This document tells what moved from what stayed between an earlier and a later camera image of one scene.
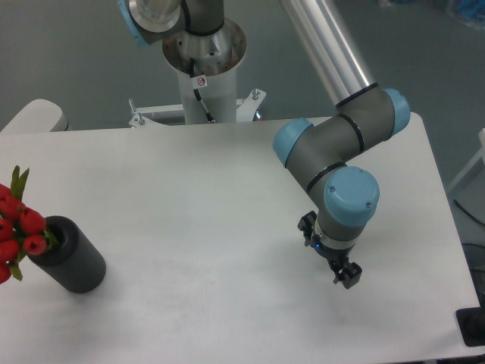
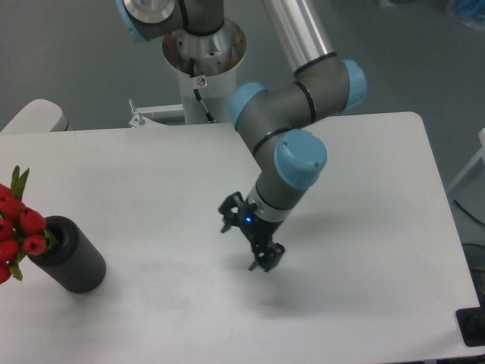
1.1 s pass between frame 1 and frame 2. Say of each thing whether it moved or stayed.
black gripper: moved
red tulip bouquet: stayed
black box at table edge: stayed
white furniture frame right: stayed
